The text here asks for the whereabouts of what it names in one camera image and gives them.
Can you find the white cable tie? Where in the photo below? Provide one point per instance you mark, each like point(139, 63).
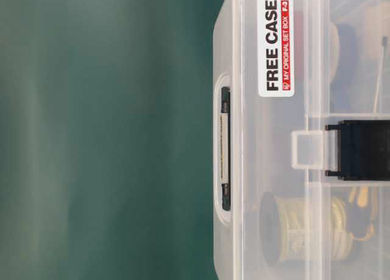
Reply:
point(384, 44)

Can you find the clear plastic tool box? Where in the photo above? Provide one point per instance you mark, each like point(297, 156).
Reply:
point(275, 213)

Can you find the black box latch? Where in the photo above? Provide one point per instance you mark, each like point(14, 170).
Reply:
point(362, 150)

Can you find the yellow black screwdriver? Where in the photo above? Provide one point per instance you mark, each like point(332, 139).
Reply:
point(362, 212)

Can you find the white Free Case label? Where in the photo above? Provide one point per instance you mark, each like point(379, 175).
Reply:
point(275, 52)

